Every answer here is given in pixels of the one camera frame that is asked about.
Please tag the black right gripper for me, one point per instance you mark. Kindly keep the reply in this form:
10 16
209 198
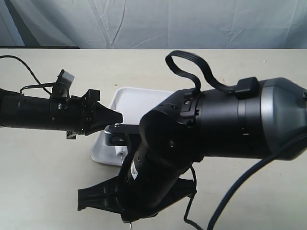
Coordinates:
148 183

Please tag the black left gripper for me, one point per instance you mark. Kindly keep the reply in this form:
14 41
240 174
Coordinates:
81 115

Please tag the white marshmallow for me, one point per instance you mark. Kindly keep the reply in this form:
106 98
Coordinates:
120 150

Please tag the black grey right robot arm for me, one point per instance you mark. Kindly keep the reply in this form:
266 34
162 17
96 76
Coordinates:
260 120

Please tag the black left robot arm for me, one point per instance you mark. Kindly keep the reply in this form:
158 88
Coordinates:
20 111

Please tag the white rectangular plastic tray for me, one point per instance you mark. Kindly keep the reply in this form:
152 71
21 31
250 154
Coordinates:
133 103

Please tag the white backdrop curtain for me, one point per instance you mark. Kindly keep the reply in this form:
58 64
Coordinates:
154 24

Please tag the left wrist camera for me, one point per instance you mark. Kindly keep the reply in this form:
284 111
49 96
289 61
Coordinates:
62 85

